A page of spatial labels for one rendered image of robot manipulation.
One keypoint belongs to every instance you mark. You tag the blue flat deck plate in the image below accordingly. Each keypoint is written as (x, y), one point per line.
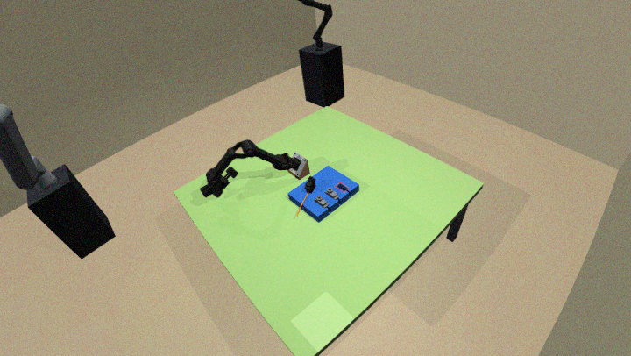
(331, 191)

